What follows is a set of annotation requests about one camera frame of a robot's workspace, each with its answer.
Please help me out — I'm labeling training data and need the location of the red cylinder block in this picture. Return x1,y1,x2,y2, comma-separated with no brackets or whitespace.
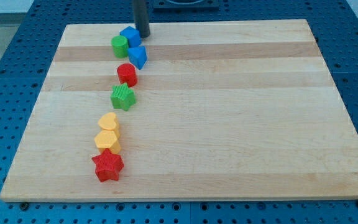
117,63,137,87

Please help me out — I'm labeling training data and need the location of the yellow heart block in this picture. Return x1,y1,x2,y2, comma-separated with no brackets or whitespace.
98,112,121,138

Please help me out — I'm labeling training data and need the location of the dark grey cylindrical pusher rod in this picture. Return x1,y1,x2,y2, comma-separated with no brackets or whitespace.
132,0,150,39

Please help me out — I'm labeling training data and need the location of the blue triangle block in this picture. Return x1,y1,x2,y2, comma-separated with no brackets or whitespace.
127,46,147,70

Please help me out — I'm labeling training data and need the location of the red star block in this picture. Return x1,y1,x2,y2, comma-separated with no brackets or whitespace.
91,149,124,182

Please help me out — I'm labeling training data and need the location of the green cylinder block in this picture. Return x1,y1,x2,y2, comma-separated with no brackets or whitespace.
111,35,129,58

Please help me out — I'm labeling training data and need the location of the green star block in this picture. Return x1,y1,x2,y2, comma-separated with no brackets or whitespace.
110,83,136,111

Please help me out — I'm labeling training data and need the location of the yellow hexagon block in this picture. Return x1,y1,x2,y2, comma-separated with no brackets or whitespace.
94,130,121,154

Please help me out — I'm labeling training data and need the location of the blue cube block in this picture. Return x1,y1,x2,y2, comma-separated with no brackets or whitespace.
119,26,142,47

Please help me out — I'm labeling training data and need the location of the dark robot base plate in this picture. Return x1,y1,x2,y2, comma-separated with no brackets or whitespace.
152,0,219,11

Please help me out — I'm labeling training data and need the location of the light wooden board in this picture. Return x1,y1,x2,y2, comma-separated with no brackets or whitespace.
0,19,358,202

